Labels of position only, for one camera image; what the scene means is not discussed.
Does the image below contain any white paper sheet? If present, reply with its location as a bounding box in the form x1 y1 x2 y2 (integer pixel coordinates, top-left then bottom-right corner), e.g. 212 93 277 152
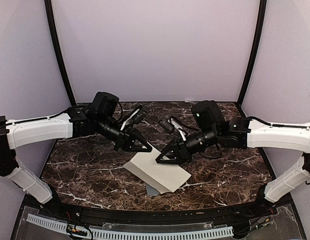
123 147 191 194

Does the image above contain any black frame post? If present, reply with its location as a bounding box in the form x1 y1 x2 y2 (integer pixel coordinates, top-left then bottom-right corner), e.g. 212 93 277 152
44 0 76 106
236 0 267 109

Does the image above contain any black right frame post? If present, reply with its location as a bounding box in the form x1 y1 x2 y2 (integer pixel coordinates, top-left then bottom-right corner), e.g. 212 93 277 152
236 0 267 109

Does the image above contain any white slotted cable duct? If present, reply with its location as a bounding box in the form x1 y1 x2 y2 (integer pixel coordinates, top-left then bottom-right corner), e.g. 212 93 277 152
27 214 234 240

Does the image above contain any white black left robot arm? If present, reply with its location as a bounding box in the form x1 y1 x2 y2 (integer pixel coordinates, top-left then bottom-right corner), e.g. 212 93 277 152
0 92 152 218

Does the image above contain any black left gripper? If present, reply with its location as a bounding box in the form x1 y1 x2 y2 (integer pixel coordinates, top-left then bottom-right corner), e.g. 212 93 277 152
96 114 153 152

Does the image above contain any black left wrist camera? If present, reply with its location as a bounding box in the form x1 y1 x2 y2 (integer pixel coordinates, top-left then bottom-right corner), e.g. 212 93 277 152
131 105 149 124

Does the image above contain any blue-grey envelope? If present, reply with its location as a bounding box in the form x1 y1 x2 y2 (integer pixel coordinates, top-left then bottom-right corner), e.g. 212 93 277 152
145 184 159 196

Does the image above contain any black left frame post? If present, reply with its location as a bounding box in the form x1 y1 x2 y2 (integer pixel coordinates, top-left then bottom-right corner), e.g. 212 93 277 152
44 0 76 106

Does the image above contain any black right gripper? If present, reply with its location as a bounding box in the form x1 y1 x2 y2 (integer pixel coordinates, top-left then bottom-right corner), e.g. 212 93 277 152
155 125 219 165

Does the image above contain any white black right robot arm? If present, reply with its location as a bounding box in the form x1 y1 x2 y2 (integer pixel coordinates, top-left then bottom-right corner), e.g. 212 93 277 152
156 100 310 217

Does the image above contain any black front table rail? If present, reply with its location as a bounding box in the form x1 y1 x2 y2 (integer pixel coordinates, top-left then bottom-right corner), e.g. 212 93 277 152
40 202 276 226

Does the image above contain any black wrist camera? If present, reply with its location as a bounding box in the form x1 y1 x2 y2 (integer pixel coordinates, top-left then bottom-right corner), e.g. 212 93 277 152
158 119 175 134
131 105 149 124

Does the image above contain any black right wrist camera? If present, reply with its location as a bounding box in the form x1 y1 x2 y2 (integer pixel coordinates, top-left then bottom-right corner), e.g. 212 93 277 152
158 119 175 134

